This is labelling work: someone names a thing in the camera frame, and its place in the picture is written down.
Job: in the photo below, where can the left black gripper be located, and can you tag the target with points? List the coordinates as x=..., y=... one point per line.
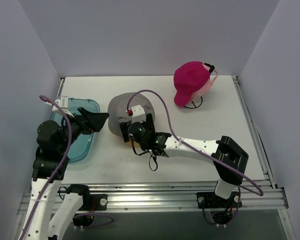
x=83, y=122

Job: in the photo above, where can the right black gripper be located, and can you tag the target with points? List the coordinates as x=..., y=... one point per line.
x=125, y=128

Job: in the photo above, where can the grey bucket hat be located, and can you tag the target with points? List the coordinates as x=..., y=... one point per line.
x=118, y=105

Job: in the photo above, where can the magenta baseball cap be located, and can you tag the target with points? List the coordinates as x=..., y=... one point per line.
x=188, y=79

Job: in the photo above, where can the light pink baseball cap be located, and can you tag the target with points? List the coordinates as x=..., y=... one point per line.
x=206, y=87

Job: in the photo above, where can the yellow bucket hat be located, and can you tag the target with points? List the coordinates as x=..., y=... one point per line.
x=121, y=139

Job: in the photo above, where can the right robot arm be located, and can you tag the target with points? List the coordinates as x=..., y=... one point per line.
x=229, y=159

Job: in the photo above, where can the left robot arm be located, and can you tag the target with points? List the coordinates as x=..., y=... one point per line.
x=49, y=167

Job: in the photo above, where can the teal plastic tray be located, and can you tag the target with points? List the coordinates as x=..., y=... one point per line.
x=80, y=148

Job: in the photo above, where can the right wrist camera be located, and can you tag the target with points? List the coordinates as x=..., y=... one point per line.
x=137, y=114

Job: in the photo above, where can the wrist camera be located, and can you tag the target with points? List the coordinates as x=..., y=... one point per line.
x=63, y=103
x=137, y=114

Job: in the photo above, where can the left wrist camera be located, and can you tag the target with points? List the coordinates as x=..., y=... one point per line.
x=63, y=103

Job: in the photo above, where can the black wire hat stand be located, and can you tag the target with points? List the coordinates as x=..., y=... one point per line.
x=194, y=104

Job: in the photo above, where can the aluminium front rail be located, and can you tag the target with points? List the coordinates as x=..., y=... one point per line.
x=179, y=196

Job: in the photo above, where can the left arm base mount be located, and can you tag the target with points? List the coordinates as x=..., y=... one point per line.
x=96, y=202

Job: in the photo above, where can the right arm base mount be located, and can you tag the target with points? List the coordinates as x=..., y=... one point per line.
x=218, y=211

